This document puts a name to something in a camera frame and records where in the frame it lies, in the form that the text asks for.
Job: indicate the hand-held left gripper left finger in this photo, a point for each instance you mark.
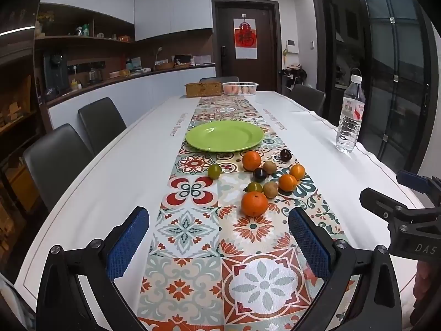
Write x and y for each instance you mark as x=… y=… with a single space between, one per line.
x=128 y=244

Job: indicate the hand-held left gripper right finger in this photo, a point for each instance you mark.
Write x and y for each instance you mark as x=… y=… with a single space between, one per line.
x=310 y=244

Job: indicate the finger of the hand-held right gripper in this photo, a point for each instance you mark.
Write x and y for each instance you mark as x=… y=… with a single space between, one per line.
x=413 y=181
x=382 y=202

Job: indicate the small orange mandarin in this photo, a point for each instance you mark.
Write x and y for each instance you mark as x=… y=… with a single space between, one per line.
x=297 y=171
x=287 y=182

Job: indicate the green tomato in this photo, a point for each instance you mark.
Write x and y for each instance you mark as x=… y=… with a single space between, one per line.
x=255 y=187
x=214 y=171

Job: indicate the dark purple plum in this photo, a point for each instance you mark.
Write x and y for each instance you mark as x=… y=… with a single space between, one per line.
x=259 y=174
x=285 y=154

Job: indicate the green plate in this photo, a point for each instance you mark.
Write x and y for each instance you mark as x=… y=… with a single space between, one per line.
x=224 y=136

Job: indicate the patterned table runner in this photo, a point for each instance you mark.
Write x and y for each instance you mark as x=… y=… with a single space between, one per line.
x=193 y=227

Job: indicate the brown kiwi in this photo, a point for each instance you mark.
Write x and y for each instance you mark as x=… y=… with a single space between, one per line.
x=269 y=166
x=270 y=189

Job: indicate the large orange mandarin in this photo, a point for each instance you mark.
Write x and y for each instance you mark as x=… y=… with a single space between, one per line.
x=254 y=204

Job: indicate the clear plastic water bottle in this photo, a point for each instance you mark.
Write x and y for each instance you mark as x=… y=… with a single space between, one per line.
x=349 y=117

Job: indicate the glass sliding door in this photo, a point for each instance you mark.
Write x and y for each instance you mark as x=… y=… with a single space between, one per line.
x=392 y=76

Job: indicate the grey dining chair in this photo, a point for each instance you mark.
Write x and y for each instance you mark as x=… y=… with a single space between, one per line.
x=57 y=158
x=306 y=98
x=218 y=79
x=101 y=120

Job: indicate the white lower cabinet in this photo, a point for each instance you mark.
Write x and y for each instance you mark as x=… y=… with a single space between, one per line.
x=144 y=89

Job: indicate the white cabinet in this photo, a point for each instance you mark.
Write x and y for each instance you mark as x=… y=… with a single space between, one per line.
x=165 y=7
x=144 y=89

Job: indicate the dark cloth pile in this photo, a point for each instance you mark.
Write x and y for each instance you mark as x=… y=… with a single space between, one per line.
x=293 y=74

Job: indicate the white plastic basket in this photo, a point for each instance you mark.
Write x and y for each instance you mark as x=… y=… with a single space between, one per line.
x=240 y=88

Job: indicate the glass kettle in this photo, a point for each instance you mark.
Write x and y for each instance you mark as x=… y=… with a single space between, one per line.
x=94 y=76

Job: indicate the wicker box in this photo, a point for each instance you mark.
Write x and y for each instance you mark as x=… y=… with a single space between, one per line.
x=203 y=89

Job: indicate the white intercom panel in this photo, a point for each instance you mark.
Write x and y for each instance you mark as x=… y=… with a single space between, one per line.
x=292 y=46

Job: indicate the wicker basket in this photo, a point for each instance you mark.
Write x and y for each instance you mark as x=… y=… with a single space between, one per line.
x=164 y=66

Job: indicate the black coffee machine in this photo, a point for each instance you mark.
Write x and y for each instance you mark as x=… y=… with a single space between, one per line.
x=55 y=72

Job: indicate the white desk lamp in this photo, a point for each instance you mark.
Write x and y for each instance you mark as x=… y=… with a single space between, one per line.
x=157 y=55

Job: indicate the black bag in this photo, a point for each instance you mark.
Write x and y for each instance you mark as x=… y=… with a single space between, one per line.
x=182 y=60

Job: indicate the dark brown door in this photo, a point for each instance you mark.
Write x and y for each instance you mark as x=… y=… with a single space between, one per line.
x=265 y=41

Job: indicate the white upper cabinet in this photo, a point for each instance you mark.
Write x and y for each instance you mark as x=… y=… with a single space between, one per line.
x=165 y=7

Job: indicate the wooden wall shelf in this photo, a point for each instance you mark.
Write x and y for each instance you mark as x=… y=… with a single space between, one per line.
x=86 y=46

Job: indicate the red wall calendar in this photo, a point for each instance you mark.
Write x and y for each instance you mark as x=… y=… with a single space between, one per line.
x=245 y=38

